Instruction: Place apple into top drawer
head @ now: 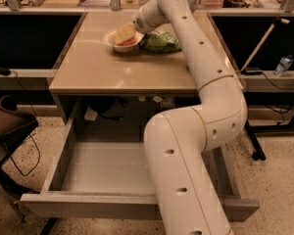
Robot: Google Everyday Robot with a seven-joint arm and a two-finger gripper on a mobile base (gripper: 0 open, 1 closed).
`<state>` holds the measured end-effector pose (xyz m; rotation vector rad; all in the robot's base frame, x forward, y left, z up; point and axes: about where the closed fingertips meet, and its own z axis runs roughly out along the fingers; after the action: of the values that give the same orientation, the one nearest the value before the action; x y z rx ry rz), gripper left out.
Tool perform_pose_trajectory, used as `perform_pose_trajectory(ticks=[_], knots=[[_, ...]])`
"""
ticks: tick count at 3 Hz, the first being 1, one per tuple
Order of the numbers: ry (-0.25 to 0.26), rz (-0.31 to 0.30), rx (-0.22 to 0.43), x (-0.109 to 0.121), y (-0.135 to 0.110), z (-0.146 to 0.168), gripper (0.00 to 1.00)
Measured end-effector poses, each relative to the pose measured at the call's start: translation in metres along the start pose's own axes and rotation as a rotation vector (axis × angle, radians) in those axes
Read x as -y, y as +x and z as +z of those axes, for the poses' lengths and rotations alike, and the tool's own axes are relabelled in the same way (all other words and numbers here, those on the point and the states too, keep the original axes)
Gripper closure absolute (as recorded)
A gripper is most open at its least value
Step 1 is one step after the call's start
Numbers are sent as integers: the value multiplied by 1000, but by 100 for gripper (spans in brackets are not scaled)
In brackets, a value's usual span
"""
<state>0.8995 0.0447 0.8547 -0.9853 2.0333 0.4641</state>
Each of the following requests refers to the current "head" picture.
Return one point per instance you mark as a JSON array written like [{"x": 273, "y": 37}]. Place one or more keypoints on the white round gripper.
[{"x": 140, "y": 23}]

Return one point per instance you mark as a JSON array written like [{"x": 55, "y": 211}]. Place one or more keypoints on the red apple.
[{"x": 128, "y": 42}]

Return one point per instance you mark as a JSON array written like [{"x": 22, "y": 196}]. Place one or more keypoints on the white bowl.
[{"x": 120, "y": 48}]

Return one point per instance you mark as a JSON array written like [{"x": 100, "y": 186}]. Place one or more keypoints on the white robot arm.
[{"x": 175, "y": 140}]

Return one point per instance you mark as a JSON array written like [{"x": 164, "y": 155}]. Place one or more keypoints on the open grey drawer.
[{"x": 101, "y": 171}]

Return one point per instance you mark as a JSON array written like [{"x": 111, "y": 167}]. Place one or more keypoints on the green chip bag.
[{"x": 160, "y": 42}]

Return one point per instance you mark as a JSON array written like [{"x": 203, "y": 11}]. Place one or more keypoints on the beige top cabinet table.
[{"x": 92, "y": 67}]

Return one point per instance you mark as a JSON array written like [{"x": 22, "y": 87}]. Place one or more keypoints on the black device on left shelf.
[{"x": 4, "y": 71}]

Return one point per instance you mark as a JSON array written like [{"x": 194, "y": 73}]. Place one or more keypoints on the white stick with black tip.
[{"x": 275, "y": 22}]

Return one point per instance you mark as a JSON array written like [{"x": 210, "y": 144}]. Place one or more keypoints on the black brown office chair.
[{"x": 15, "y": 127}]

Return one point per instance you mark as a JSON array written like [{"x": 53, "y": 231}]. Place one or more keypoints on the black table leg with caster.
[{"x": 258, "y": 154}]

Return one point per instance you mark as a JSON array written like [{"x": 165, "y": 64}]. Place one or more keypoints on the plastic water bottle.
[{"x": 283, "y": 65}]

